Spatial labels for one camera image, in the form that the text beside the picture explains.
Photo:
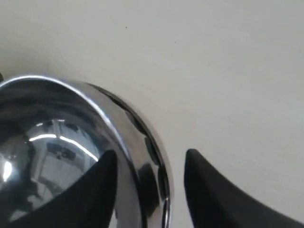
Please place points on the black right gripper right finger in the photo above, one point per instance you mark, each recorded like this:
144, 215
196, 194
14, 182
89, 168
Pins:
215, 202

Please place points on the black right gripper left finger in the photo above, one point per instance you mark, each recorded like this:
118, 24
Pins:
87, 203

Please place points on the small ribbed steel bowl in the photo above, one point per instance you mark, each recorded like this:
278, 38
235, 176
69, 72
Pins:
55, 130

